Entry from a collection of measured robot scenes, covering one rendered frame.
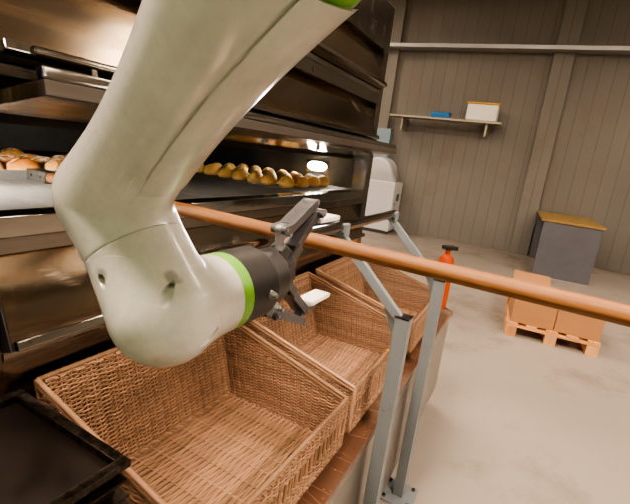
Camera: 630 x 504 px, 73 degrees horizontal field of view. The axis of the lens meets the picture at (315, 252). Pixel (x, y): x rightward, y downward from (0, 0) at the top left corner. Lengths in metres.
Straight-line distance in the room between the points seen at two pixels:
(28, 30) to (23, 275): 0.44
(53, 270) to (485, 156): 7.89
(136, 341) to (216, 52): 0.25
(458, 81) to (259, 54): 8.40
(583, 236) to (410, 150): 3.46
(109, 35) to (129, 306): 0.74
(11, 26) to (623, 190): 8.30
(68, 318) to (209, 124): 0.78
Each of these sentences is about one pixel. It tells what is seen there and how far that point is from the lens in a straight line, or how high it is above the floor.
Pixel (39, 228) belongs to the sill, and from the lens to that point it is 0.98.
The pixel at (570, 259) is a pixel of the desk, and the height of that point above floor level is 0.31.
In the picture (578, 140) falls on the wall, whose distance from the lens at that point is 8.49.
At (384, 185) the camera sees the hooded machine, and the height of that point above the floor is 0.89.
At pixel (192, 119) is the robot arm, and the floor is 1.37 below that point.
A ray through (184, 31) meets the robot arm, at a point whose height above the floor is 1.42.
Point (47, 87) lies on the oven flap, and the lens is 0.80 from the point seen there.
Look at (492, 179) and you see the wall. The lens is 8.43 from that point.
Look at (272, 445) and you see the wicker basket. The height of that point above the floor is 0.59.
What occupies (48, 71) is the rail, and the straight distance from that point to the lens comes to 0.81.
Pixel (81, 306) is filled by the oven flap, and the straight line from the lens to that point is 1.06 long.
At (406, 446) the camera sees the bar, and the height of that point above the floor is 0.25.
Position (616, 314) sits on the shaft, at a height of 1.19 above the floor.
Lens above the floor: 1.36
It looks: 13 degrees down
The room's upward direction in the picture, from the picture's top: 7 degrees clockwise
